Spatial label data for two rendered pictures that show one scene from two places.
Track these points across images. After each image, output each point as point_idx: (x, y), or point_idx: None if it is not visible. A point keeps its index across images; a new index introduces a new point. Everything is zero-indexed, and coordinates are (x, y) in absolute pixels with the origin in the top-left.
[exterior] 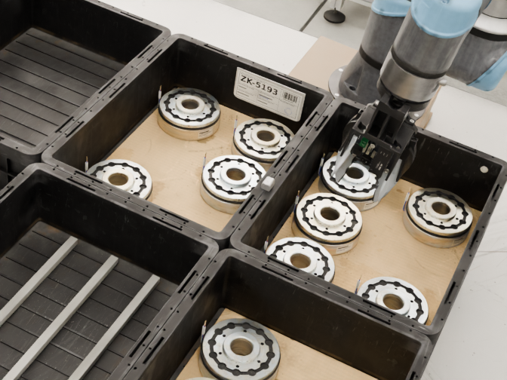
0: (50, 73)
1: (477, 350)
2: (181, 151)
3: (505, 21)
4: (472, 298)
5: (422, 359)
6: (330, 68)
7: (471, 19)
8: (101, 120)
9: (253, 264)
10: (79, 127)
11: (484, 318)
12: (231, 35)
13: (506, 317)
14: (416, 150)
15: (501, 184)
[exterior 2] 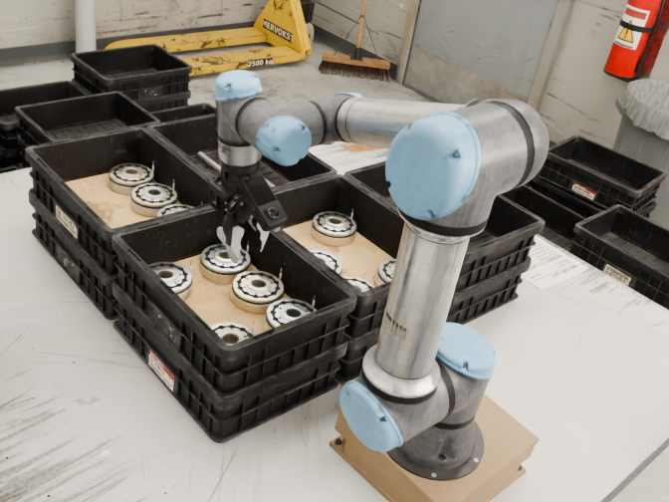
0: (468, 248)
1: (135, 404)
2: (365, 269)
3: (373, 356)
4: (182, 430)
5: (101, 223)
6: (477, 416)
7: (216, 93)
8: (376, 210)
9: (215, 202)
10: (362, 190)
11: (159, 426)
12: (589, 435)
13: (150, 441)
14: (227, 222)
15: (208, 332)
